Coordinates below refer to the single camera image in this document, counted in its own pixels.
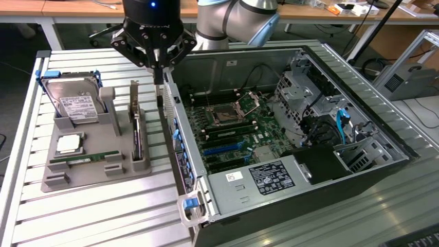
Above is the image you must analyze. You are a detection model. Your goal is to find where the black expansion slot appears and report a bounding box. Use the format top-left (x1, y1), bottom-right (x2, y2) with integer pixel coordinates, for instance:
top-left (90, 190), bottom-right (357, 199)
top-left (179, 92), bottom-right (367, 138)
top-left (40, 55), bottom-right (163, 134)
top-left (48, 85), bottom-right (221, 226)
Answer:
top-left (201, 138), bottom-right (241, 149)
top-left (207, 157), bottom-right (249, 173)

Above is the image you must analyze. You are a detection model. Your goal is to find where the CPU socket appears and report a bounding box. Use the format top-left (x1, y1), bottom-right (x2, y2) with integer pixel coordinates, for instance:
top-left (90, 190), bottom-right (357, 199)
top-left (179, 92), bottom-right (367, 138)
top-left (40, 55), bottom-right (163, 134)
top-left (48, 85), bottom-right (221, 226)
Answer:
top-left (209, 104), bottom-right (247, 127)

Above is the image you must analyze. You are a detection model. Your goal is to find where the black office chair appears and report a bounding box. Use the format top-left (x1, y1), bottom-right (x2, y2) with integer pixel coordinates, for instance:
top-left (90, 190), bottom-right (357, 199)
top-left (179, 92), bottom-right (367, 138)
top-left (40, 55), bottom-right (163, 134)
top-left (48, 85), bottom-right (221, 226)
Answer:
top-left (88, 23), bottom-right (126, 47)

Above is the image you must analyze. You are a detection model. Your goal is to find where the hard disk in blue carrier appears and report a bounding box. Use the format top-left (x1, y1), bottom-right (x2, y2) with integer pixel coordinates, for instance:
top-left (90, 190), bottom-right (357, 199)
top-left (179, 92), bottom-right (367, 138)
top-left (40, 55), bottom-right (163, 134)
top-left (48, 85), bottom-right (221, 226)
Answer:
top-left (35, 69), bottom-right (106, 124)

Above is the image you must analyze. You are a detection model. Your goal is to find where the blue expansion slot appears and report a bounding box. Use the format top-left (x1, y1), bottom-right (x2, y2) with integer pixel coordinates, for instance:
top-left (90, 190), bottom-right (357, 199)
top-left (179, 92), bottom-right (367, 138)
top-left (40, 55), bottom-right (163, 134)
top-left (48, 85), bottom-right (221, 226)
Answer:
top-left (202, 144), bottom-right (243, 155)

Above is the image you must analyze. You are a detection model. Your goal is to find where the silver chipset heatsink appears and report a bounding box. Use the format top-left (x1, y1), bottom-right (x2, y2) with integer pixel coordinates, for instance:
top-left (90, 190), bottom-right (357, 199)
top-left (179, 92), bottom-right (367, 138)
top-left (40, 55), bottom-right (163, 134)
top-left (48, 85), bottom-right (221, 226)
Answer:
top-left (254, 147), bottom-right (279, 162)

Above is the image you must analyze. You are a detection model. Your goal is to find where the open black PC case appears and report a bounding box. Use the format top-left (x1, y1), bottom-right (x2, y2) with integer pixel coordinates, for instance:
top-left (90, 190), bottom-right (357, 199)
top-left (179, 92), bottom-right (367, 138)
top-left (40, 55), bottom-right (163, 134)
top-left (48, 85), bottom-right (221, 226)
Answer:
top-left (157, 45), bottom-right (422, 247)

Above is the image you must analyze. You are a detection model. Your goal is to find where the metal socket cover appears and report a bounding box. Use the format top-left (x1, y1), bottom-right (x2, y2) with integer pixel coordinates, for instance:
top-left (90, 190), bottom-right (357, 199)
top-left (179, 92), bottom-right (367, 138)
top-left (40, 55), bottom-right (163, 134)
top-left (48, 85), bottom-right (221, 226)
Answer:
top-left (233, 91), bottom-right (263, 115)

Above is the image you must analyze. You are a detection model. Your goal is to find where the green motherboard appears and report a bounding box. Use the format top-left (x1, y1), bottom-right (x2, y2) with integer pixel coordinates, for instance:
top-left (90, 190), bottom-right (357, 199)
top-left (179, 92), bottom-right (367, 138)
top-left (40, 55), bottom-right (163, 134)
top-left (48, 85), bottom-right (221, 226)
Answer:
top-left (183, 90), bottom-right (299, 174)

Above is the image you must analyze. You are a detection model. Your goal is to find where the grey power supply with label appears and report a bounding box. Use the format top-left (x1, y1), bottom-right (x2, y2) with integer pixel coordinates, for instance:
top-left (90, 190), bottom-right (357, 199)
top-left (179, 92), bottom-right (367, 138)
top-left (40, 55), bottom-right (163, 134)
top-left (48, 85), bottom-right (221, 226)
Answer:
top-left (206, 154), bottom-right (311, 216)

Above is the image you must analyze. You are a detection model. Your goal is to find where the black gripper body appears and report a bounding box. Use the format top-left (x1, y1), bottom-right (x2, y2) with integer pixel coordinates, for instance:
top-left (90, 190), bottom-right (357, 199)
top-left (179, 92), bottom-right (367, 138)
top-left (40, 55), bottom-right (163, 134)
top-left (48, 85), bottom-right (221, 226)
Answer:
top-left (123, 0), bottom-right (183, 66)

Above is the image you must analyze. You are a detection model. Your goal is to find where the grey computer tower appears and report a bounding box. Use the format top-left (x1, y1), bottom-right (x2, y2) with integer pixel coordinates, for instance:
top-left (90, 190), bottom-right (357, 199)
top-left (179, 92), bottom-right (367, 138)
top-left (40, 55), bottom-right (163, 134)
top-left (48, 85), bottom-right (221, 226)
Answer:
top-left (373, 63), bottom-right (439, 101)

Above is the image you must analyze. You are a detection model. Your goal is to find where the grey plastic parts rack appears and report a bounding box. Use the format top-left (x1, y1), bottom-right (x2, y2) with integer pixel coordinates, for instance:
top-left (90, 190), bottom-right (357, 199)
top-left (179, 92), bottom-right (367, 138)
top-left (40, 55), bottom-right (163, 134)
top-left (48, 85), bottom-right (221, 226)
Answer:
top-left (40, 86), bottom-right (155, 193)

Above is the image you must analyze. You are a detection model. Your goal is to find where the black looped wire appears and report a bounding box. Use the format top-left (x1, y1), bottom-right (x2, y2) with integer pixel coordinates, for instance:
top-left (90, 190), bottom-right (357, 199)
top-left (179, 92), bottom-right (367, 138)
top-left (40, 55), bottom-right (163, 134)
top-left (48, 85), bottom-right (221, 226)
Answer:
top-left (242, 64), bottom-right (286, 90)

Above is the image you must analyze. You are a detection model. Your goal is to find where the silver metal disk bay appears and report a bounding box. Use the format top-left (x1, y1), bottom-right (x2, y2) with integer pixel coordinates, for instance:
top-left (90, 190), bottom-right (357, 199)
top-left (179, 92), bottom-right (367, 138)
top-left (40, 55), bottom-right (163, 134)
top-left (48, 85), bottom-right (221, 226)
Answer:
top-left (274, 69), bottom-right (347, 145)

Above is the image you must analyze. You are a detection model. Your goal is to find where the graphics card with metal bracket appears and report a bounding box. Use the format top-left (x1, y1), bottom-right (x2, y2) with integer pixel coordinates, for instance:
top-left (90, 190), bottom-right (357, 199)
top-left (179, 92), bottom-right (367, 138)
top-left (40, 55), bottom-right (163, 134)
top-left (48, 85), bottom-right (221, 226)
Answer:
top-left (128, 79), bottom-right (146, 162)

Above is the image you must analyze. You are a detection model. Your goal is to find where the small white box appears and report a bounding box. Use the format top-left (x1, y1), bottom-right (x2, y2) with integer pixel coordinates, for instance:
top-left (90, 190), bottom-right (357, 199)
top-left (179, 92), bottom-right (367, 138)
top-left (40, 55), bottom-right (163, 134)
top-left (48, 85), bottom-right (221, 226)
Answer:
top-left (350, 4), bottom-right (381, 17)

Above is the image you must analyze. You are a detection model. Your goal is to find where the black keyboard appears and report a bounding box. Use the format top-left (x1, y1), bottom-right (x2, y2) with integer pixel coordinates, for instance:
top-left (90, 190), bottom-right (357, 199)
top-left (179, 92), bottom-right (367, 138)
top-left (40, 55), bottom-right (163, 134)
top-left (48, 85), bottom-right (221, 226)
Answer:
top-left (383, 226), bottom-right (439, 247)

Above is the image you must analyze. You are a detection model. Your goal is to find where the green RAM stick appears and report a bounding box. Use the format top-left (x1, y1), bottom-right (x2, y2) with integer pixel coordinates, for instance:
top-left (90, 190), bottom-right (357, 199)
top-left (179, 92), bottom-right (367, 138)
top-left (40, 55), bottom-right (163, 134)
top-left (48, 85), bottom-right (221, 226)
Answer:
top-left (50, 151), bottom-right (116, 164)

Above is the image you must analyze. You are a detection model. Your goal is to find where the aluminium profile frame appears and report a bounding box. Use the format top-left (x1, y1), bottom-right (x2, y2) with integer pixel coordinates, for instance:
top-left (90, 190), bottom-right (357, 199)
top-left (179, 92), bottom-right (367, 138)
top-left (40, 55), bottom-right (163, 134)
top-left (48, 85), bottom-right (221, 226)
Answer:
top-left (373, 28), bottom-right (439, 85)

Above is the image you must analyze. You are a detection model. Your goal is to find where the silver CPU chip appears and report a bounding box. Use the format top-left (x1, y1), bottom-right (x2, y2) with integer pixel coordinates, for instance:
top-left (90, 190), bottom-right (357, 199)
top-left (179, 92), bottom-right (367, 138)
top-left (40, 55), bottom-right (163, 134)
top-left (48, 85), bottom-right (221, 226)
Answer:
top-left (56, 135), bottom-right (83, 155)

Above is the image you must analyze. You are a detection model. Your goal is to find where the white cable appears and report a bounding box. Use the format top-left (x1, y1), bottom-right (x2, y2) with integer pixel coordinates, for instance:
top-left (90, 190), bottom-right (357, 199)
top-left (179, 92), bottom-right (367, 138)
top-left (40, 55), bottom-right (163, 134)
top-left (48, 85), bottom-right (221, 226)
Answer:
top-left (94, 0), bottom-right (123, 10)

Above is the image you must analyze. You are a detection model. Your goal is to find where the blue flat wire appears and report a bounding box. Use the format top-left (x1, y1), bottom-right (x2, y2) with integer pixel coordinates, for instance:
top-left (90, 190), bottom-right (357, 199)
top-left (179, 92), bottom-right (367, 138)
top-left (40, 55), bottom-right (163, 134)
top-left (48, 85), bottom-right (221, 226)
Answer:
top-left (338, 108), bottom-right (353, 145)

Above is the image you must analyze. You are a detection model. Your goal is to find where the black stand pole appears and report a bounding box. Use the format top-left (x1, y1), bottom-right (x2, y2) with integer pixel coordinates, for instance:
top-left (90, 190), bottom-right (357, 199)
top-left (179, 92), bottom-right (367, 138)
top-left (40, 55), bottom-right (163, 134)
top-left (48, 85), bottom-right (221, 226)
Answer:
top-left (346, 0), bottom-right (405, 62)

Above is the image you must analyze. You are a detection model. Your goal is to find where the black RAM stick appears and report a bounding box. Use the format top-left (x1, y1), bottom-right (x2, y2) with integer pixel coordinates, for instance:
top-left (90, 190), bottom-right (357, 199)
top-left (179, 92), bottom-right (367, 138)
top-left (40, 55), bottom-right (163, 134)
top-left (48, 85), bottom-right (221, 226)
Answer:
top-left (206, 126), bottom-right (258, 141)

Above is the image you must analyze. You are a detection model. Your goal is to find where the wooden desk white frame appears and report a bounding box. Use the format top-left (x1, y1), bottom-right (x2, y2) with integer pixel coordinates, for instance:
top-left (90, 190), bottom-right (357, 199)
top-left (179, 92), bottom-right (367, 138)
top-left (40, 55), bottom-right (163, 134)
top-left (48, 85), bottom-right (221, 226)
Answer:
top-left (278, 0), bottom-right (439, 34)
top-left (0, 0), bottom-right (201, 51)

